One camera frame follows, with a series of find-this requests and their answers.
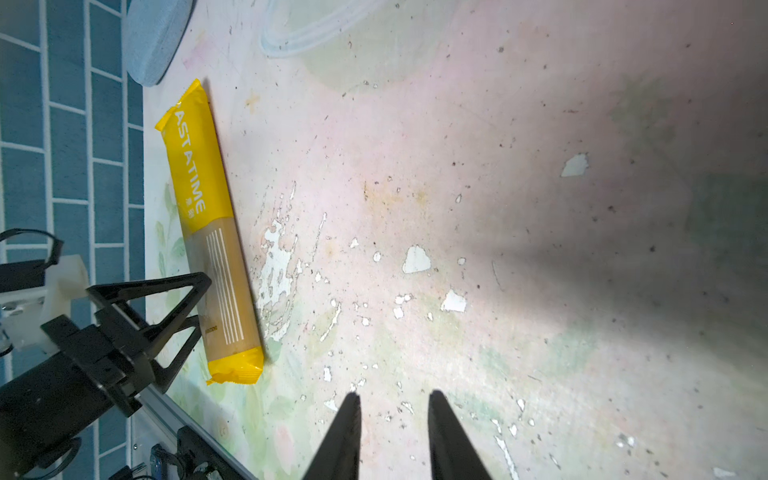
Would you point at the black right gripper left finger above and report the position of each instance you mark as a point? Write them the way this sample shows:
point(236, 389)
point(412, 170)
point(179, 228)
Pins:
point(338, 456)

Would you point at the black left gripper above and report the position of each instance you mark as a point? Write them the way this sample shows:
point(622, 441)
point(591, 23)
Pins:
point(145, 331)

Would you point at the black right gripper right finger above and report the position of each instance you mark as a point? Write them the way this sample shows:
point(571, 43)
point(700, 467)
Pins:
point(452, 455)

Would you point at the yellow pasta bag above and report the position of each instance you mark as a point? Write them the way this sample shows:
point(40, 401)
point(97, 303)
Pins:
point(230, 333)

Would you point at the blue glasses case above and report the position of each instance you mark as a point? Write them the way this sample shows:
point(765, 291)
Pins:
point(152, 35)

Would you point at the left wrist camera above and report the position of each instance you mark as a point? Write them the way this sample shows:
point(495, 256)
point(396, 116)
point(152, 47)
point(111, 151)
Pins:
point(34, 292)

